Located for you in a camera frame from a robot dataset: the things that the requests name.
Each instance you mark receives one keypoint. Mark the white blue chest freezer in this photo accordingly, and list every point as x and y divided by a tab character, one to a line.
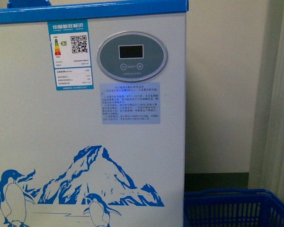
92	114

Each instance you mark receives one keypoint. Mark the blue plastic shopping basket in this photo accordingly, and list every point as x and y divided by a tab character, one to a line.
233	208

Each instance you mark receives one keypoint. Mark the white pleated curtain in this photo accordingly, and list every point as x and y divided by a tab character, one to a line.
266	169

